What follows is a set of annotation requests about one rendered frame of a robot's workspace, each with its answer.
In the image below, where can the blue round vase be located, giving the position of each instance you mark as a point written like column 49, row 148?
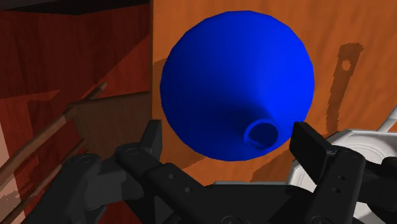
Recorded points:
column 235, row 77

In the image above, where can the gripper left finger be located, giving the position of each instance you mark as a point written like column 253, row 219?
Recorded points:
column 167, row 180

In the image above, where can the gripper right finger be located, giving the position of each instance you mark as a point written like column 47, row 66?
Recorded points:
column 341, row 180

